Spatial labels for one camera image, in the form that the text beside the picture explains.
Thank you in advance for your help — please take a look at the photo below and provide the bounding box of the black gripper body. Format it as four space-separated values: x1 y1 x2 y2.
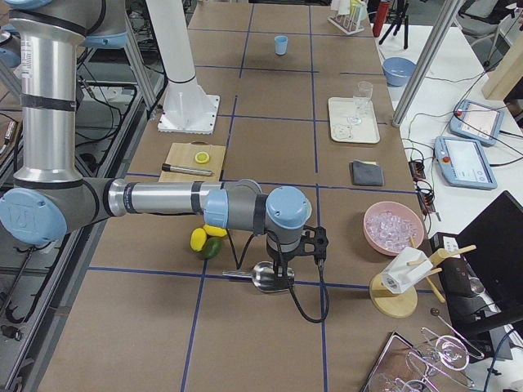
273 251 295 282

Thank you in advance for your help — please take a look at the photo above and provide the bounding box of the light blue plastic cup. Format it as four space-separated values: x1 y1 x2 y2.
274 35 288 56

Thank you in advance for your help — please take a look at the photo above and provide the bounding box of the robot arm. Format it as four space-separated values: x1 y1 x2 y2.
1 1 311 277

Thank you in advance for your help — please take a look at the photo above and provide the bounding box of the metal ice scoop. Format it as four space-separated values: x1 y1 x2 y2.
222 261 295 294

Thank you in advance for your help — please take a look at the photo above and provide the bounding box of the pink bowl of ice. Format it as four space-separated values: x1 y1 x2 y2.
363 201 425 256

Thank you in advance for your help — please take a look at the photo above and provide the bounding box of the dark blue bowl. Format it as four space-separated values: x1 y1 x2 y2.
382 57 416 87

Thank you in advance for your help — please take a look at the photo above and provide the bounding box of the green lime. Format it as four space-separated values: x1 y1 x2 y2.
201 237 222 260

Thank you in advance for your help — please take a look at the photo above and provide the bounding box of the yellow lemon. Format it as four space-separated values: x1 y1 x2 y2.
203 224 227 238
190 228 208 252

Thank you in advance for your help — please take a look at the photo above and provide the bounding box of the grey folded cloth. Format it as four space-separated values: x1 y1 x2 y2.
349 160 384 186

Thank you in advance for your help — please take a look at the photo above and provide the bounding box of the wooden cup stand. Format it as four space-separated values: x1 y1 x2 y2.
369 245 476 319

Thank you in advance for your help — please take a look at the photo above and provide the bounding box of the white mug on stand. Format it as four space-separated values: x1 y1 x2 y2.
380 247 433 294

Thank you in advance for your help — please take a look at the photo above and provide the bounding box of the lemon half slice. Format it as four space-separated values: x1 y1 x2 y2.
194 151 211 164

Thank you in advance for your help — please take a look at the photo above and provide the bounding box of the wooden cutting board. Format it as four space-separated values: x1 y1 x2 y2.
159 142 226 182

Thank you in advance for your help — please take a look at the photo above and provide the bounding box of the steel muddler black cap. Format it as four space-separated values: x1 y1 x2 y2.
161 163 213 176

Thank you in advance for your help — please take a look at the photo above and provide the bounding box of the cream bear tray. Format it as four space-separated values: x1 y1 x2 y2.
328 97 380 145

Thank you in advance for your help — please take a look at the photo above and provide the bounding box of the metal tray with glasses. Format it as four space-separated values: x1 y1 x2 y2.
361 327 485 391

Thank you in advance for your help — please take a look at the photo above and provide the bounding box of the clear wine glass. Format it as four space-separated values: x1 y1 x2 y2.
347 81 373 126

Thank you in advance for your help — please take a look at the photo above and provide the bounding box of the black monitor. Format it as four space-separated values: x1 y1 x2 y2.
440 190 522 337

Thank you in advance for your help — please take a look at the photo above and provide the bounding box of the near blue teach pendant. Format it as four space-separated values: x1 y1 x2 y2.
434 136 498 190

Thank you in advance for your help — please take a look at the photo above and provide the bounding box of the blue teach pendant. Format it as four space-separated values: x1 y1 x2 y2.
434 136 498 190
449 100 504 146

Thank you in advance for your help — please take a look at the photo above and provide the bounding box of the far blue teach pendant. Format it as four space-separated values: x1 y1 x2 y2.
449 100 504 146

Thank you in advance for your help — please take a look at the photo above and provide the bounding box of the white test tube rack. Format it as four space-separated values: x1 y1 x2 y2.
328 0 368 35

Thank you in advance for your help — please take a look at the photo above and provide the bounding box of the red bottle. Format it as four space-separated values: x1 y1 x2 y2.
373 0 390 38

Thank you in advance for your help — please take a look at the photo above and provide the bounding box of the black tripod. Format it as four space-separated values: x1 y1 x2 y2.
378 0 409 50

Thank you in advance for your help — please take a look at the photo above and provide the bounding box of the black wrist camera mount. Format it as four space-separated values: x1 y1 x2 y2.
293 225 329 265

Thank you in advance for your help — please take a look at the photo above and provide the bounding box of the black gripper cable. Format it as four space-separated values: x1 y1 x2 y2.
228 228 330 324

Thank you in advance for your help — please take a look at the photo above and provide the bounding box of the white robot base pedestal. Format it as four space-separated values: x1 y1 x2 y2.
146 0 220 135

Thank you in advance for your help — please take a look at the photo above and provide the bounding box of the aluminium frame post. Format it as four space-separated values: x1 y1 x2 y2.
391 0 463 127

